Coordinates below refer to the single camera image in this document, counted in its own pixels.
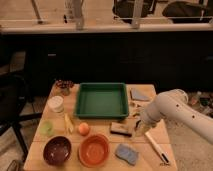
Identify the wooden board eraser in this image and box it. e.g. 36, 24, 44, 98
110, 122, 132, 137

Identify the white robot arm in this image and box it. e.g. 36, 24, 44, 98
135, 89, 213, 144

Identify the orange bowl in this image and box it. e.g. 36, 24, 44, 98
78, 134, 110, 168

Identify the dark purple bowl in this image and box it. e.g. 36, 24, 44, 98
43, 136, 72, 166

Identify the blue sponge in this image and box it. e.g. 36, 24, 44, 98
115, 144, 139, 165

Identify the grey blue cloth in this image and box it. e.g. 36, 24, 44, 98
130, 88, 149, 101

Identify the green plastic tray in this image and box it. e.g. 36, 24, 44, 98
75, 83, 129, 119

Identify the orange ball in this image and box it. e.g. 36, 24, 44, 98
78, 122, 90, 136

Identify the white cylindrical container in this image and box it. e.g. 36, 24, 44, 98
47, 96, 64, 113

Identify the light green cup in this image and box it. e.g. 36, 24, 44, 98
39, 121, 53, 137

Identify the black office chair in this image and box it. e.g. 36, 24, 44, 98
0, 74, 41, 160

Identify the white handled brush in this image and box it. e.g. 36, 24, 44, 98
145, 132, 170, 165

